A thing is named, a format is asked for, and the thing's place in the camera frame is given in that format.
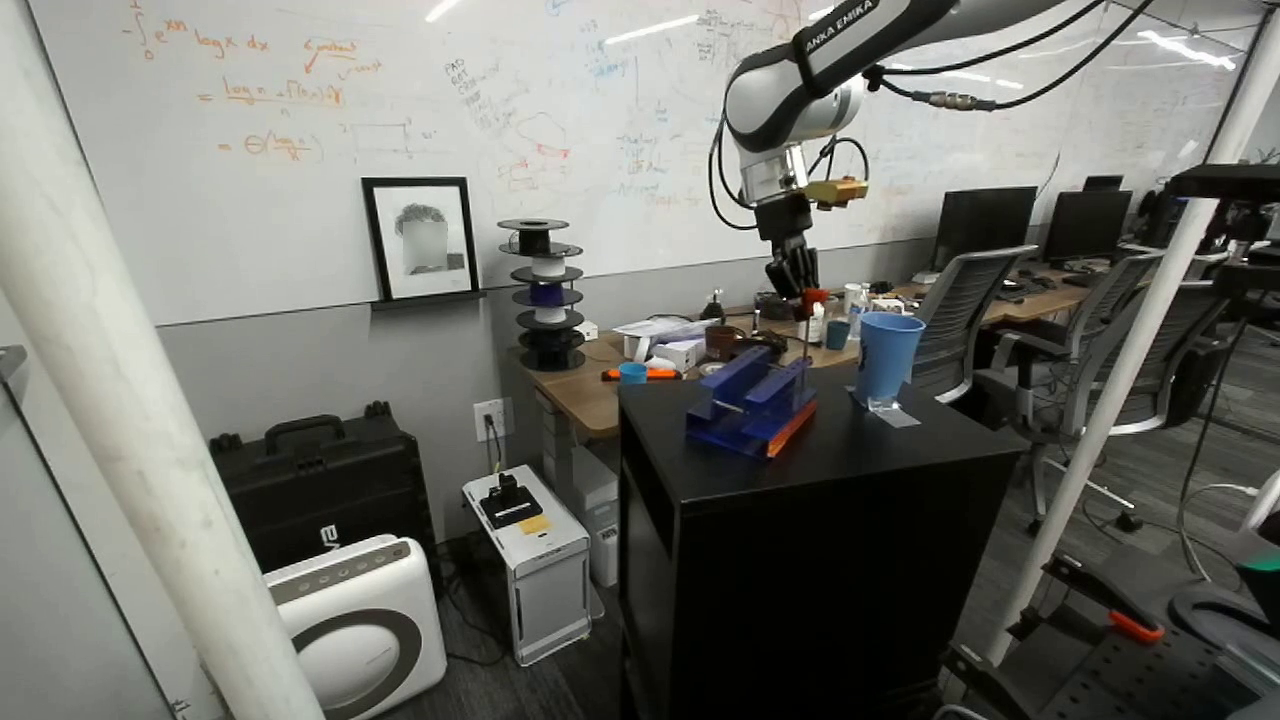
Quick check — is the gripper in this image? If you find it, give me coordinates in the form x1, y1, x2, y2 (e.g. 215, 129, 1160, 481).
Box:
752, 192, 822, 299

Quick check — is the orange object on thin rod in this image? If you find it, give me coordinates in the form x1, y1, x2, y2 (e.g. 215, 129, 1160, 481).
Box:
798, 287, 831, 393

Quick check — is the light blue plastic cup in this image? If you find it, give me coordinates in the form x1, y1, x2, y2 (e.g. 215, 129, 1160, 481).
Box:
854, 311, 927, 412

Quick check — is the white box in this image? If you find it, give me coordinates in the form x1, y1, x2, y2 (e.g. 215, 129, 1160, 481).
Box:
652, 338, 707, 374

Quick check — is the blue acrylic rack orange edge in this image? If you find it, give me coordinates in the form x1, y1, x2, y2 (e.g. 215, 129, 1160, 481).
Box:
685, 346, 818, 460

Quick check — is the clear tape patch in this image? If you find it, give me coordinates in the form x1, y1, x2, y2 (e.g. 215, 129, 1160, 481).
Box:
846, 386, 922, 430

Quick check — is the row of monitors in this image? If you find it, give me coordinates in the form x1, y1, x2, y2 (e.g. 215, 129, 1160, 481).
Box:
931, 174, 1135, 274

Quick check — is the stack of filament spools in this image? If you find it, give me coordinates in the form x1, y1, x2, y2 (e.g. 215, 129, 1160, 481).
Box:
497, 217, 588, 374

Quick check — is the black cabinet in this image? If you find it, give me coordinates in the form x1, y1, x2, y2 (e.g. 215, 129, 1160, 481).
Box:
616, 362, 1032, 720

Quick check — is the row of office chairs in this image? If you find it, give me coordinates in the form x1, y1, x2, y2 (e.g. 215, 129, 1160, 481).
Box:
908, 244, 1263, 536

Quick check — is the thin white pole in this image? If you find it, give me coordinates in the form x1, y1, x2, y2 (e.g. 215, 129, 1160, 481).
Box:
984, 0, 1280, 668

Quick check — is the black device with yellow label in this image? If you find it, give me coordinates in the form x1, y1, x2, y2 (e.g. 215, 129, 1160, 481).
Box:
479, 474, 545, 531

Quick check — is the black framed picture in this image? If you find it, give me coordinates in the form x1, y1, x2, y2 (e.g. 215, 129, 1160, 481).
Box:
361, 176, 482, 304

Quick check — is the white computer tower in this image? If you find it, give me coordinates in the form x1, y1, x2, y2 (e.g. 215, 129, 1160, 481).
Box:
461, 464, 594, 668

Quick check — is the whiteboard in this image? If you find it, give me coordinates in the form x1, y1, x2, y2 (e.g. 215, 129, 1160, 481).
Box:
28, 0, 1280, 328

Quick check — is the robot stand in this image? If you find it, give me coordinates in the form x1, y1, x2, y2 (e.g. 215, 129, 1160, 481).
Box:
938, 478, 1280, 720

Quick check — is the black hard case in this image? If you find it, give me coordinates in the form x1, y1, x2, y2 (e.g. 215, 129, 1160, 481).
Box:
207, 401, 439, 577

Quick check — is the white air purifier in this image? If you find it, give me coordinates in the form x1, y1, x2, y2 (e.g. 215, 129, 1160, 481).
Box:
261, 534, 449, 720

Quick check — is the thick white pole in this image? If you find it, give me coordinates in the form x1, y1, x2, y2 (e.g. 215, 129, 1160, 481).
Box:
0, 0, 327, 720

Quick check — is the white wall socket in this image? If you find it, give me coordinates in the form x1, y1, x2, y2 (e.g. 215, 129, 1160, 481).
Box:
472, 396, 515, 444

